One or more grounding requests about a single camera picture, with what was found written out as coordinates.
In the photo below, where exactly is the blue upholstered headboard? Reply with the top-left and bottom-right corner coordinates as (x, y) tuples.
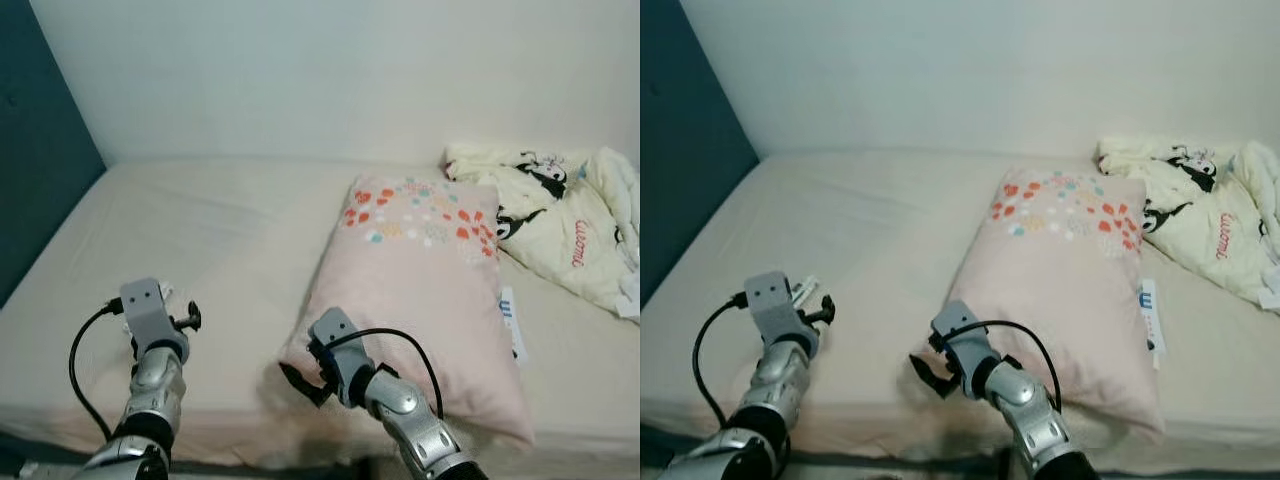
(0, 0), (107, 307)
(640, 0), (761, 307)

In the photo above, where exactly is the cream cartoon print quilt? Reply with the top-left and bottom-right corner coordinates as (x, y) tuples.
(1097, 135), (1280, 316)
(443, 140), (640, 323)

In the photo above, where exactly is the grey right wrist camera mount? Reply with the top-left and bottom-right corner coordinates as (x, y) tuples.
(307, 307), (374, 403)
(931, 299), (998, 396)

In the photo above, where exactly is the pink floral pillow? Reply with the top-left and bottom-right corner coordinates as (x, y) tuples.
(278, 175), (536, 447)
(918, 167), (1168, 438)

